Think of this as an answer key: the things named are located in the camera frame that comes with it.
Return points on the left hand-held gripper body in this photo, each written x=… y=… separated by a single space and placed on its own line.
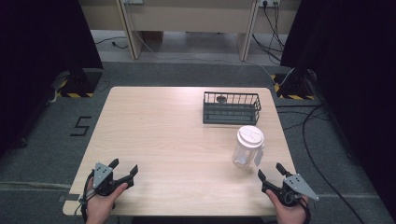
x=102 y=175

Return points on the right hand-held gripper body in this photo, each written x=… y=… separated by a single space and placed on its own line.
x=298 y=186

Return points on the clear cup with white lid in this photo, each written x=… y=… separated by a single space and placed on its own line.
x=249 y=138

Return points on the person's right hand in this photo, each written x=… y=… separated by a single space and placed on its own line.
x=291 y=214

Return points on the person's left hand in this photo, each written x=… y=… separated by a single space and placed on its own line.
x=99 y=207

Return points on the grey tape strip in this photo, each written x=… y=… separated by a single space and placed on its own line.
x=69 y=197

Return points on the black stand with hazard stripes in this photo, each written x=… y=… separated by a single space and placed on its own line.
x=294 y=88
x=79 y=82

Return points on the small dark round object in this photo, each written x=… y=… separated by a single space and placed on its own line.
x=221 y=99

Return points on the dark curtain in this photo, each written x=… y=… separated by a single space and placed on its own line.
x=358 y=77
x=34 y=62

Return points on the grey power strip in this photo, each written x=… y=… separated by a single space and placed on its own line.
x=133 y=1

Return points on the beige wooden desk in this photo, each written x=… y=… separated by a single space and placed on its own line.
x=186 y=17

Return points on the white power strip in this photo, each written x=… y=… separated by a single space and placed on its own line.
x=269 y=2

